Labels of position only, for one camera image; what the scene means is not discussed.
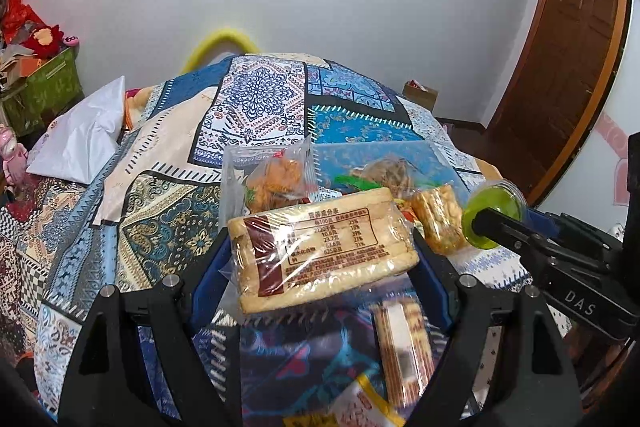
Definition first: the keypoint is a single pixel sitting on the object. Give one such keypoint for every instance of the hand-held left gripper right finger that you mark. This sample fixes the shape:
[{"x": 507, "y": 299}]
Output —
[{"x": 440, "y": 292}]

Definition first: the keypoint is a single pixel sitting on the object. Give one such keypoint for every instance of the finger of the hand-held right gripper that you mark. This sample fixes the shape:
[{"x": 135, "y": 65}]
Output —
[
  {"x": 545, "y": 222},
  {"x": 505, "y": 232}
]

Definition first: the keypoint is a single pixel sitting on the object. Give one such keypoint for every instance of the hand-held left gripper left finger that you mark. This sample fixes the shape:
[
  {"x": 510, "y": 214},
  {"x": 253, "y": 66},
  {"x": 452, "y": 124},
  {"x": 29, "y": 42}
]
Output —
[{"x": 205, "y": 287}]

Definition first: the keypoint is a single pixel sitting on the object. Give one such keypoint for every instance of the green jelly cup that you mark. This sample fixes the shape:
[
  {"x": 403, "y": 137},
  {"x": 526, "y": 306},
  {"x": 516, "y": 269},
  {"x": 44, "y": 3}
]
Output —
[{"x": 492, "y": 204}]

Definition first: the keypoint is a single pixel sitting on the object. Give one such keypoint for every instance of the golden snack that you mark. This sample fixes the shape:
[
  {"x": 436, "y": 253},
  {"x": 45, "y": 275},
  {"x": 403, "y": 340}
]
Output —
[{"x": 440, "y": 219}]

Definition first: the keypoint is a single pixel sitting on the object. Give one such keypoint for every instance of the cream biscuit packet clear wrapper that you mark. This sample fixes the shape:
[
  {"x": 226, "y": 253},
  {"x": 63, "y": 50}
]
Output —
[{"x": 325, "y": 252}]

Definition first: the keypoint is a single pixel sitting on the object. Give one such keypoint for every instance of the brown twisted snack bag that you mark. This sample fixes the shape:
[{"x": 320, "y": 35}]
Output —
[{"x": 392, "y": 172}]

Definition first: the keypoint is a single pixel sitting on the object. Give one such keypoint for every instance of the orange crisps clear bag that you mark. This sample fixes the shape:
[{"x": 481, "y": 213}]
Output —
[{"x": 280, "y": 179}]

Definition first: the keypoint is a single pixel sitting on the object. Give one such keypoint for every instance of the long biscuit sticks packet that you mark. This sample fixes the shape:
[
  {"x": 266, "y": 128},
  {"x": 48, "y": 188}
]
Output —
[{"x": 402, "y": 347}]

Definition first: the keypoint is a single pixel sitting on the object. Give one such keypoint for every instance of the yellow white snack bag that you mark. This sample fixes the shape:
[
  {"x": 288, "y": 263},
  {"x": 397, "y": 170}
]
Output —
[{"x": 370, "y": 407}]

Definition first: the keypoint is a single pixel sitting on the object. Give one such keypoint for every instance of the green snack wrapper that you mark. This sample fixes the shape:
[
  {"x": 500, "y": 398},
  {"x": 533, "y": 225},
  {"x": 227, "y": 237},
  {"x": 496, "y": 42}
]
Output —
[{"x": 360, "y": 183}]

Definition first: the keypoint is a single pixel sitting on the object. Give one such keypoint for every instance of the cardboard box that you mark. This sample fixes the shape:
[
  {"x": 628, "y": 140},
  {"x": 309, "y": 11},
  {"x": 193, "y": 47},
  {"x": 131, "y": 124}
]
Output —
[{"x": 420, "y": 94}]

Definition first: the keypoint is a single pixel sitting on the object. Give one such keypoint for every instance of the brown wooden door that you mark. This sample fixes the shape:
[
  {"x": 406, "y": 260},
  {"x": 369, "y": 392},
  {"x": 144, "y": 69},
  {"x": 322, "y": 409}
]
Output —
[{"x": 555, "y": 57}]

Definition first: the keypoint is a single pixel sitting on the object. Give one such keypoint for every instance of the white pillow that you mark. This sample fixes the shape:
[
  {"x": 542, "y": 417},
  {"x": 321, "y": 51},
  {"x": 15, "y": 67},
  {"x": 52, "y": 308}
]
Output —
[{"x": 82, "y": 137}]

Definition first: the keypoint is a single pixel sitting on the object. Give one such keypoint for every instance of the patchwork printed blanket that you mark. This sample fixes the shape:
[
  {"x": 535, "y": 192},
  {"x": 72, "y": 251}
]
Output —
[{"x": 260, "y": 97}]

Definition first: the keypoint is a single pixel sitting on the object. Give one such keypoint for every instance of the pink plush toy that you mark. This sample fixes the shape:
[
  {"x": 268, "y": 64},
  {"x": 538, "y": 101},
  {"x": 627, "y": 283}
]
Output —
[{"x": 12, "y": 152}]

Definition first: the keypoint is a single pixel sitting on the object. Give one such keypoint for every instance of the green fabric storage box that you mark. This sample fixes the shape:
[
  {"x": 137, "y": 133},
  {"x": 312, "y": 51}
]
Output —
[{"x": 45, "y": 89}]

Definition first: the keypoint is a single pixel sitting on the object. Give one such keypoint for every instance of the small pink toy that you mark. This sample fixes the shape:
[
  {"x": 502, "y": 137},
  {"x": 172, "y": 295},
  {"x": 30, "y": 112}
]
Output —
[{"x": 71, "y": 40}]

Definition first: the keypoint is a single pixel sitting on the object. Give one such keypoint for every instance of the heap of papers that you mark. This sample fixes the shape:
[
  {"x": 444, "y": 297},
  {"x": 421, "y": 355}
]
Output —
[{"x": 15, "y": 62}]

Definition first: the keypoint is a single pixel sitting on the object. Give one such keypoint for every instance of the red plush toy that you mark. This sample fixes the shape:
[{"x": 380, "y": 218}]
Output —
[{"x": 45, "y": 39}]

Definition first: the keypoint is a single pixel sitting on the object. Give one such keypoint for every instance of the red plastic bag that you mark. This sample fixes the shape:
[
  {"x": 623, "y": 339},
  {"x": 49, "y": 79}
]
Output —
[{"x": 20, "y": 12}]

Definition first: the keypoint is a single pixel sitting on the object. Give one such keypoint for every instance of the pink wall sticker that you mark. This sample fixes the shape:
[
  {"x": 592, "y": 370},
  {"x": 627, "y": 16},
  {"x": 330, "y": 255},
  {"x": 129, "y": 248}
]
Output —
[{"x": 612, "y": 132}]

